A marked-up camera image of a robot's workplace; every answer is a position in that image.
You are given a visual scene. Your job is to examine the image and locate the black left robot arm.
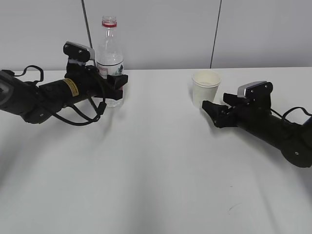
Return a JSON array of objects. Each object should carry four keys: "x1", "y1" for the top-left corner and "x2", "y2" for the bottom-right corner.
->
[{"x1": 0, "y1": 60, "x2": 128, "y2": 126}]

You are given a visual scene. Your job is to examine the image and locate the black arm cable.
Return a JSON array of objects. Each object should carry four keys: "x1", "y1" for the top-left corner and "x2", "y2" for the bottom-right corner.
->
[
  {"x1": 270, "y1": 107, "x2": 312, "y2": 122},
  {"x1": 14, "y1": 65, "x2": 107, "y2": 126}
]

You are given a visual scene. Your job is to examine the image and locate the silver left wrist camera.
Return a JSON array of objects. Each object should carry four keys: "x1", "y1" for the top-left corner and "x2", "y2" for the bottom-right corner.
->
[{"x1": 63, "y1": 41, "x2": 96, "y2": 63}]

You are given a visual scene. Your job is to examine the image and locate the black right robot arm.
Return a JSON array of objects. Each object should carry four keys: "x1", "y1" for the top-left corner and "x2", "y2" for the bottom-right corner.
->
[{"x1": 202, "y1": 93, "x2": 312, "y2": 168}]

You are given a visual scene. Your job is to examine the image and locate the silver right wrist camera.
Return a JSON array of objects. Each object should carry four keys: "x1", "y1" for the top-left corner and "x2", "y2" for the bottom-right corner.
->
[{"x1": 237, "y1": 81, "x2": 273, "y2": 99}]

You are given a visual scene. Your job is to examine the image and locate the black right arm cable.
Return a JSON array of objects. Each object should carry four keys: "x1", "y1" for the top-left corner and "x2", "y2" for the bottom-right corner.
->
[{"x1": 270, "y1": 107, "x2": 312, "y2": 122}]

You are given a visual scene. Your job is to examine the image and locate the white paper cup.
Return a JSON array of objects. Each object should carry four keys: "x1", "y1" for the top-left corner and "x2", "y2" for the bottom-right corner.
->
[{"x1": 192, "y1": 70, "x2": 221, "y2": 108}]

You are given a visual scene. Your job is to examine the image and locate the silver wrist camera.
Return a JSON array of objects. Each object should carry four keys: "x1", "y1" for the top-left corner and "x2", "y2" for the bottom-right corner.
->
[
  {"x1": 237, "y1": 81, "x2": 273, "y2": 99},
  {"x1": 63, "y1": 41, "x2": 96, "y2": 63}
]

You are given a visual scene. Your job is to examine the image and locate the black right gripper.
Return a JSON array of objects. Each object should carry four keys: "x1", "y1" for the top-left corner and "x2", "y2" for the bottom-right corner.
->
[{"x1": 202, "y1": 93, "x2": 271, "y2": 128}]

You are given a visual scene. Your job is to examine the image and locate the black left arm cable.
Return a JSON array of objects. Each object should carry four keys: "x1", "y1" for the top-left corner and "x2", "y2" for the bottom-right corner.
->
[{"x1": 14, "y1": 65, "x2": 107, "y2": 126}]

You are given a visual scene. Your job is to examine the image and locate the clear water bottle red label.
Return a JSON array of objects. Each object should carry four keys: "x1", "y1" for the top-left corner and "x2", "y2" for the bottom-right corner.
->
[{"x1": 96, "y1": 15, "x2": 125, "y2": 108}]

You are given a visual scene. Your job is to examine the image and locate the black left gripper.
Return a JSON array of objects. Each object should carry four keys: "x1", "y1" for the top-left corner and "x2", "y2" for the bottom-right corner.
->
[{"x1": 64, "y1": 59, "x2": 128, "y2": 100}]

